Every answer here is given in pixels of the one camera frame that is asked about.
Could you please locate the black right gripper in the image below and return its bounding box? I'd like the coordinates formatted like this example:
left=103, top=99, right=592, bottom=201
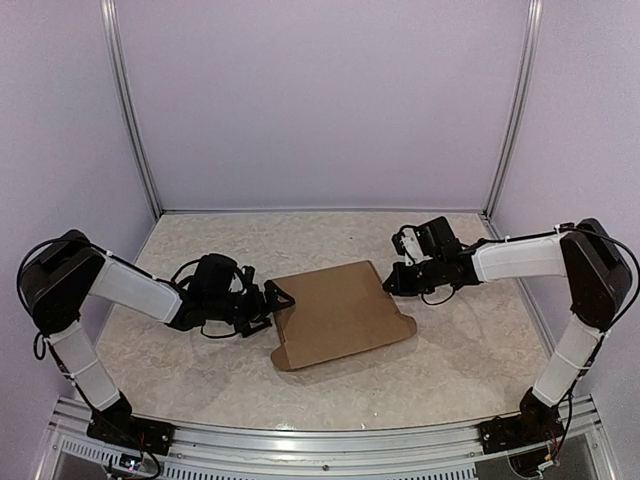
left=384, top=256, right=445, bottom=296

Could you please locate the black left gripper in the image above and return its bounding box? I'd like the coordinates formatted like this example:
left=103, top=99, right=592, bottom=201
left=206, top=280, right=294, bottom=338

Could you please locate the brown cardboard box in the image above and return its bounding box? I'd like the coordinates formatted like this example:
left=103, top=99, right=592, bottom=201
left=271, top=260, right=417, bottom=372

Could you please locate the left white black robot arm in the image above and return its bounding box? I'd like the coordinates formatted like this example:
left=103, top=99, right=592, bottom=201
left=16, top=230, right=296, bottom=445

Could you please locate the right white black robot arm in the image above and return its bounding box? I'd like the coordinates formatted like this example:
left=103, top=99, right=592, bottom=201
left=383, top=216, right=639, bottom=444

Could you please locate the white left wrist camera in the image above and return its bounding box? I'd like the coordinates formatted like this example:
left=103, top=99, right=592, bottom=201
left=229, top=265, right=255, bottom=294

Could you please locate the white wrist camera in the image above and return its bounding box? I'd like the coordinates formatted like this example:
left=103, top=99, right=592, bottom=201
left=229, top=265, right=255, bottom=294
left=391, top=225, right=429, bottom=266

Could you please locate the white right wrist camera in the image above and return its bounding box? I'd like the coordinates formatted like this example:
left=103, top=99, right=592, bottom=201
left=391, top=225, right=429, bottom=266

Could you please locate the front aluminium frame rail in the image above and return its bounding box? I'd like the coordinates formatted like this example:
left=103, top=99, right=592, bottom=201
left=30, top=397, right=621, bottom=479

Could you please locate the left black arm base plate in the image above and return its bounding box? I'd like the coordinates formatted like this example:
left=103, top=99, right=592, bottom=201
left=87, top=409, right=175, bottom=456

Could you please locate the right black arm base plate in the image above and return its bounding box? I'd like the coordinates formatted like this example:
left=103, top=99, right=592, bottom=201
left=476, top=382, right=576, bottom=454

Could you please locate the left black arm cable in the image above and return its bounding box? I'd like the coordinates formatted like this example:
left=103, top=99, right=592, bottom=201
left=14, top=238, right=256, bottom=361

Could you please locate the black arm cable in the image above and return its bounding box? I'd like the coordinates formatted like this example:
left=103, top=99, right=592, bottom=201
left=419, top=229, right=640, bottom=446
left=14, top=238, right=256, bottom=361

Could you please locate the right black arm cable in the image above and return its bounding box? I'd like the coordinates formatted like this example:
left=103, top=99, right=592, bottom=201
left=419, top=229, right=640, bottom=446

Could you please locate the right aluminium frame post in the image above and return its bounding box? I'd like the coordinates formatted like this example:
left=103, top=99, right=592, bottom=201
left=483, top=0, right=544, bottom=221

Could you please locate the aluminium frame post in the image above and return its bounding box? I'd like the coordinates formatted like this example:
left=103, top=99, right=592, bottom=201
left=100, top=0, right=164, bottom=220
left=483, top=0, right=544, bottom=221

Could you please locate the left aluminium frame post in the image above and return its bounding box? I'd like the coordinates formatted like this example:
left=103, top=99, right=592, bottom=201
left=100, top=0, right=164, bottom=220

